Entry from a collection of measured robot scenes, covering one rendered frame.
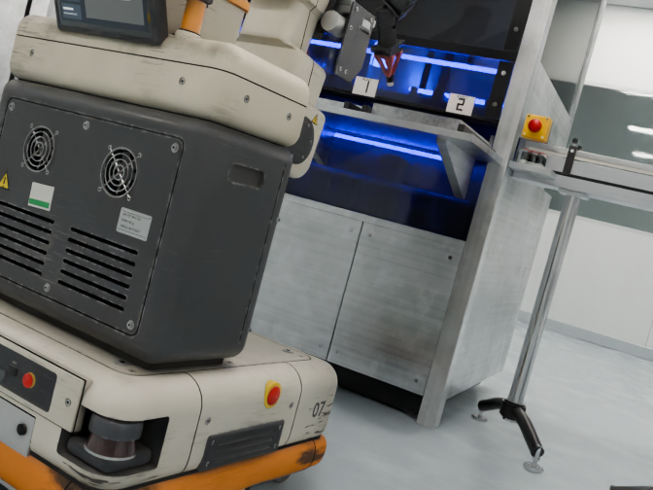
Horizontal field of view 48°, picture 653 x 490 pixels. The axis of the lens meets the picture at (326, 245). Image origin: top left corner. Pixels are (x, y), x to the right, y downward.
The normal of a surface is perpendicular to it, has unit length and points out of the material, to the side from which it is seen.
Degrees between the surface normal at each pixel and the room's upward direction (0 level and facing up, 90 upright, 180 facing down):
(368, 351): 90
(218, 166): 90
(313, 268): 90
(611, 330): 90
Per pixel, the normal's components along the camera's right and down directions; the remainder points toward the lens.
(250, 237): 0.82, 0.25
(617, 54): -0.41, -0.05
